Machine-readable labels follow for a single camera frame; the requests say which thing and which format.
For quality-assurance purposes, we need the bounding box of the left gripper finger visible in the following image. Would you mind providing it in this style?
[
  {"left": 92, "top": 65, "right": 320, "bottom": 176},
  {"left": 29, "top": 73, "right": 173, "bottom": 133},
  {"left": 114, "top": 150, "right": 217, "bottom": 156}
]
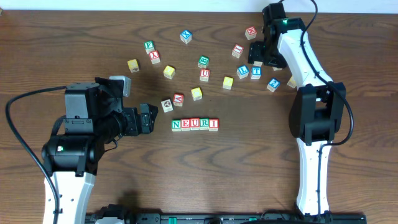
[
  {"left": 140, "top": 104, "right": 154, "bottom": 134},
  {"left": 147, "top": 104, "right": 159, "bottom": 123}
]

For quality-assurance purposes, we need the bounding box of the green N block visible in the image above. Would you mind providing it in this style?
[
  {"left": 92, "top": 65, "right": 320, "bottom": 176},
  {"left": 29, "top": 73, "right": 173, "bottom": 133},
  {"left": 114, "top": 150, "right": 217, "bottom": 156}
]
[{"left": 171, "top": 119, "right": 182, "bottom": 132}]

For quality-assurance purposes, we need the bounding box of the red E block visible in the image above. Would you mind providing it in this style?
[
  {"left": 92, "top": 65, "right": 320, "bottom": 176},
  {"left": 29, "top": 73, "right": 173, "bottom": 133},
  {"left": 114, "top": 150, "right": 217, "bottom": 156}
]
[{"left": 180, "top": 118, "right": 191, "bottom": 131}]

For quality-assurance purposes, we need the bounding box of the red u block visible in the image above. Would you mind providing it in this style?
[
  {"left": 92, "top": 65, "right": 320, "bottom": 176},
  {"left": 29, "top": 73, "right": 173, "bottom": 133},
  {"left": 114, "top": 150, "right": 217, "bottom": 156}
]
[
  {"left": 200, "top": 68, "right": 210, "bottom": 82},
  {"left": 190, "top": 118, "right": 200, "bottom": 131}
]

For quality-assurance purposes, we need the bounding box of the green R block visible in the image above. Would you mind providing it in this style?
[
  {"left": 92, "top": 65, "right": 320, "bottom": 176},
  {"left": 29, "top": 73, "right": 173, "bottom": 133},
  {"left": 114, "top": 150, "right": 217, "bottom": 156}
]
[{"left": 200, "top": 118, "right": 209, "bottom": 130}]

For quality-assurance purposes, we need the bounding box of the red i block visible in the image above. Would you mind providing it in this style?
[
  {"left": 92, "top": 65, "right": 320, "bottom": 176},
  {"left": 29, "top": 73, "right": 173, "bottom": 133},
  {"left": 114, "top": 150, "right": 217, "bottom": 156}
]
[
  {"left": 209, "top": 119, "right": 220, "bottom": 131},
  {"left": 231, "top": 44, "right": 244, "bottom": 58}
]

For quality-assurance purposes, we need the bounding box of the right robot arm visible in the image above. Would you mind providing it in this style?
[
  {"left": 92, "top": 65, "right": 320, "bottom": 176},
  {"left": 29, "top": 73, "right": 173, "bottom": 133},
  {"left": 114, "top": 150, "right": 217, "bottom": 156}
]
[{"left": 248, "top": 2, "right": 349, "bottom": 218}]

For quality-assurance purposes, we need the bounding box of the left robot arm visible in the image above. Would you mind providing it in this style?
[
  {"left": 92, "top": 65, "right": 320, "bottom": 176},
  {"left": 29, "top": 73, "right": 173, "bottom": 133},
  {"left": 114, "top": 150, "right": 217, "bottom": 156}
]
[{"left": 42, "top": 76, "right": 159, "bottom": 223}]

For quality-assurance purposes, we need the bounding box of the white soccer ball block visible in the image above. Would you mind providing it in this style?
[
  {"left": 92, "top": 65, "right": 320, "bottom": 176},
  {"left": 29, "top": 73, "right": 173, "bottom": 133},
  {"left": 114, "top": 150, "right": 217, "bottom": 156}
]
[{"left": 161, "top": 99, "right": 174, "bottom": 113}]

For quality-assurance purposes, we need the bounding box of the blue P block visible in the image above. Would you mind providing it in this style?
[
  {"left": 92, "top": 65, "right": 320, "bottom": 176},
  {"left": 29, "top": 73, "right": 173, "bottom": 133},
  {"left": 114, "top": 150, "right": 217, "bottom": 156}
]
[{"left": 253, "top": 61, "right": 263, "bottom": 67}]

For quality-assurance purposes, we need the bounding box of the blue T block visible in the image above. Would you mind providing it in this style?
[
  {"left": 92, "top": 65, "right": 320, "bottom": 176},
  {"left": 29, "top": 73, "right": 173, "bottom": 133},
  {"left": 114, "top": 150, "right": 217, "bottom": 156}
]
[{"left": 251, "top": 67, "right": 262, "bottom": 80}]

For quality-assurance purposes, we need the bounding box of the red block top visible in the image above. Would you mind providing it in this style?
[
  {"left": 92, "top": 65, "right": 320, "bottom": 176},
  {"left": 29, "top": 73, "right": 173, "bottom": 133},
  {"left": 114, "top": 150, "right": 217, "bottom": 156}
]
[{"left": 245, "top": 26, "right": 257, "bottom": 40}]

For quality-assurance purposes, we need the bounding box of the red A block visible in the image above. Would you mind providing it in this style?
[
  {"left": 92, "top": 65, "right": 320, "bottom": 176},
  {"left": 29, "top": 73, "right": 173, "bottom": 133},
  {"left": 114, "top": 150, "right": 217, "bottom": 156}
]
[{"left": 172, "top": 93, "right": 184, "bottom": 106}]

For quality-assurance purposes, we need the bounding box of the blue L block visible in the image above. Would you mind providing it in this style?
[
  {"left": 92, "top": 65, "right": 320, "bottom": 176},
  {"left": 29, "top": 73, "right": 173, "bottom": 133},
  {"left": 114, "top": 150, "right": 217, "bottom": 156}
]
[{"left": 236, "top": 65, "right": 249, "bottom": 79}]

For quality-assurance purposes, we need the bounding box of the blue 2 block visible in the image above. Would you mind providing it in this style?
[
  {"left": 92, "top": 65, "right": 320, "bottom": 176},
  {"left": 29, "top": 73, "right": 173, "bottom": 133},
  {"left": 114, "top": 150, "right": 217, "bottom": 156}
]
[{"left": 267, "top": 78, "right": 280, "bottom": 92}]

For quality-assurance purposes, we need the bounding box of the yellow block right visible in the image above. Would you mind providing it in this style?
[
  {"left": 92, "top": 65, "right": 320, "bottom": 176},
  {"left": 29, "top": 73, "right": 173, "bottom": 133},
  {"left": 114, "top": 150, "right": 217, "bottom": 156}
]
[{"left": 287, "top": 76, "right": 297, "bottom": 88}]

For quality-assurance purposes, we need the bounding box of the yellow O block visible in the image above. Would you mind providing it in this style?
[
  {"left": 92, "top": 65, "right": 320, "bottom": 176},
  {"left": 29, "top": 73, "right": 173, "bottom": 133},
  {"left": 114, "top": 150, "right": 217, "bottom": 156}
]
[{"left": 164, "top": 65, "right": 175, "bottom": 79}]

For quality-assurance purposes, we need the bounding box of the yellow block far left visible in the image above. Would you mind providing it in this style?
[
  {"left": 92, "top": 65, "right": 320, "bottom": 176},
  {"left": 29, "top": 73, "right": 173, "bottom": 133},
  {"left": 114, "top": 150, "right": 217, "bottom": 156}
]
[{"left": 127, "top": 59, "right": 139, "bottom": 73}]

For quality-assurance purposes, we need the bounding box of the yellow block beside E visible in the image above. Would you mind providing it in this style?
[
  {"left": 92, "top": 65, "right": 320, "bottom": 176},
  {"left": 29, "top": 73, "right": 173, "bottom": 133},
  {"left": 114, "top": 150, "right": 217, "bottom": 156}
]
[{"left": 191, "top": 87, "right": 203, "bottom": 101}]

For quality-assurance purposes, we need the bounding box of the plain yellow block centre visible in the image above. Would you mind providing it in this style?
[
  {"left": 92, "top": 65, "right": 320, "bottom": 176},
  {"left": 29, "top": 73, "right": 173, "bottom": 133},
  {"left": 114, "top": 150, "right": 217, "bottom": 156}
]
[{"left": 223, "top": 77, "right": 234, "bottom": 90}]

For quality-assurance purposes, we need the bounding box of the red Y block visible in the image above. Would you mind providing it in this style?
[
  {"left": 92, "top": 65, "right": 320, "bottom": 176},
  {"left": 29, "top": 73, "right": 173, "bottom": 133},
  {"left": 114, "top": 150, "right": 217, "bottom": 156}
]
[{"left": 149, "top": 50, "right": 160, "bottom": 64}]

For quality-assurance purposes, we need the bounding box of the green F block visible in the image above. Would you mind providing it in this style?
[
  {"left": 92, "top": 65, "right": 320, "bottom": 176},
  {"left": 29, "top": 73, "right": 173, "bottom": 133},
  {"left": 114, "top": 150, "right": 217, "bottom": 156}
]
[{"left": 144, "top": 40, "right": 155, "bottom": 54}]

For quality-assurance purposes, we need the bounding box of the green B block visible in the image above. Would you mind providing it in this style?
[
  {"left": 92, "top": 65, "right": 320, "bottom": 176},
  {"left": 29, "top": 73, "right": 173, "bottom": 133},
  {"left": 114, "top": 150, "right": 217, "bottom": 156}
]
[{"left": 197, "top": 55, "right": 210, "bottom": 69}]

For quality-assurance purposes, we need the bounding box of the blue X block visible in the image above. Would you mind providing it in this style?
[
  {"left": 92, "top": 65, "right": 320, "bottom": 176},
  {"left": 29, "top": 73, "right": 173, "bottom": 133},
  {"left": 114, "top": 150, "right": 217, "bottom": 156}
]
[{"left": 180, "top": 30, "right": 192, "bottom": 44}]

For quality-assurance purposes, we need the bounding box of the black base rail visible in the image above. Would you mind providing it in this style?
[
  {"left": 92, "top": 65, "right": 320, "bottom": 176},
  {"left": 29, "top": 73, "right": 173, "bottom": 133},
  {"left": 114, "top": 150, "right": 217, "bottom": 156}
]
[{"left": 85, "top": 212, "right": 367, "bottom": 224}]

